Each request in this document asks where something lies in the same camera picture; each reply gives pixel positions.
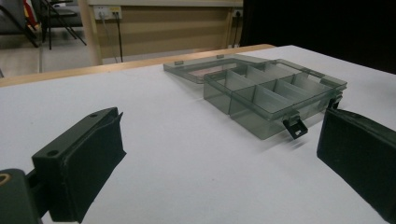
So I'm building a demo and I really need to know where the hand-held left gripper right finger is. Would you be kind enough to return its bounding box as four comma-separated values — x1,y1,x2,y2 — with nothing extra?
316,107,396,224

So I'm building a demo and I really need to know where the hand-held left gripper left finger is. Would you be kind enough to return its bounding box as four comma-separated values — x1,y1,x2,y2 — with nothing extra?
31,106,127,224

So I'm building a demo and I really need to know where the clear grey compartment box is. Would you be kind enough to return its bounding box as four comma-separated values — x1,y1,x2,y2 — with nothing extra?
163,54,348,141

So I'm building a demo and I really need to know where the black curtain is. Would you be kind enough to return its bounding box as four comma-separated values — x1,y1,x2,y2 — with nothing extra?
240,0,396,75

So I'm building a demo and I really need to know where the black folding chair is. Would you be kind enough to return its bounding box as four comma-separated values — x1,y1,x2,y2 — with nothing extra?
31,0,88,50

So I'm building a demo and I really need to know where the black metal stand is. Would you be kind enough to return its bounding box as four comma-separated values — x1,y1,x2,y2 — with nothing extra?
0,0,41,49

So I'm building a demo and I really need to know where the wooden partition panel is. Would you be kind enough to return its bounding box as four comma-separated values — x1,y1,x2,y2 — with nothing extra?
78,0,245,66

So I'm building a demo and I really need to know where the white power cable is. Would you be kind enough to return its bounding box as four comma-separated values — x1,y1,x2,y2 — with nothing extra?
99,12,119,64

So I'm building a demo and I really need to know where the black power cable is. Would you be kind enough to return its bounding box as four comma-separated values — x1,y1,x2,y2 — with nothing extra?
112,11,124,63

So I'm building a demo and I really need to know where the white wall socket strip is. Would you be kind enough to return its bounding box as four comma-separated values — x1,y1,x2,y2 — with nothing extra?
92,6,123,21

